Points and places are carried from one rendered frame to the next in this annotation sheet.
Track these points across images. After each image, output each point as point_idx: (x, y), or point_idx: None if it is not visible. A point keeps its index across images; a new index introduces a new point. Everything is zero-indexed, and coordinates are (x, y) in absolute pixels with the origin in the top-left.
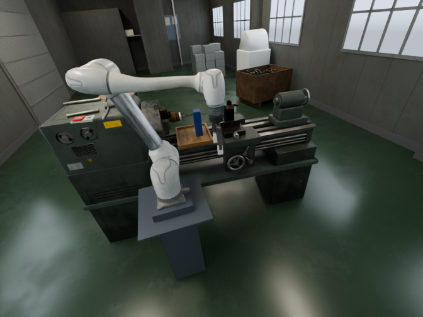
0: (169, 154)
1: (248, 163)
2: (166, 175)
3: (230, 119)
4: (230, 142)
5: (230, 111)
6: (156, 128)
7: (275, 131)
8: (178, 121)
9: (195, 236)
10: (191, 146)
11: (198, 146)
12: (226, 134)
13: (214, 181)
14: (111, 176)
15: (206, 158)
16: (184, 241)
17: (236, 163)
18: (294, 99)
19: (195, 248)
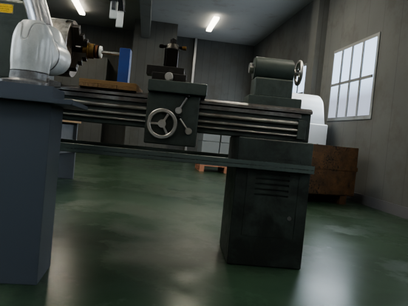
0: (53, 37)
1: (186, 136)
2: (32, 29)
3: (170, 65)
4: (155, 79)
5: (172, 51)
6: None
7: (241, 102)
8: (95, 56)
9: (39, 164)
10: (99, 85)
11: (110, 87)
12: (155, 74)
13: (119, 149)
14: None
15: (119, 118)
16: (19, 165)
17: (163, 123)
18: (278, 65)
19: (32, 196)
